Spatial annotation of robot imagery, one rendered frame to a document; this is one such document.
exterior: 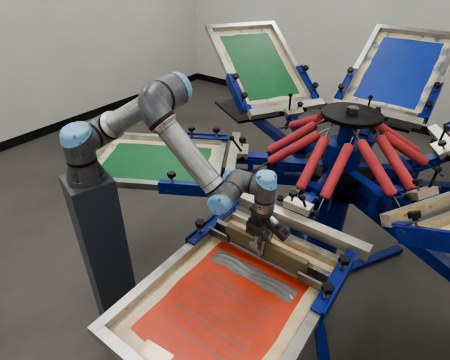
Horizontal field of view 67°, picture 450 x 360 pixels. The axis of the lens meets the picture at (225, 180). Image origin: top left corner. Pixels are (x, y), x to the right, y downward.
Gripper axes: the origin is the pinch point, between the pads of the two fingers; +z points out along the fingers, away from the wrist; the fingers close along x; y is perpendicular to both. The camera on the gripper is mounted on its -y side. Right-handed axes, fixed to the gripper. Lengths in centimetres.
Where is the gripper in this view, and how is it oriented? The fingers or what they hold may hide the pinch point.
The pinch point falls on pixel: (264, 251)
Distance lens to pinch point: 139.2
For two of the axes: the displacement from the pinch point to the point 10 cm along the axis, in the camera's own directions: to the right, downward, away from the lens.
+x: -5.9, 4.4, -6.8
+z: -0.1, 8.4, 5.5
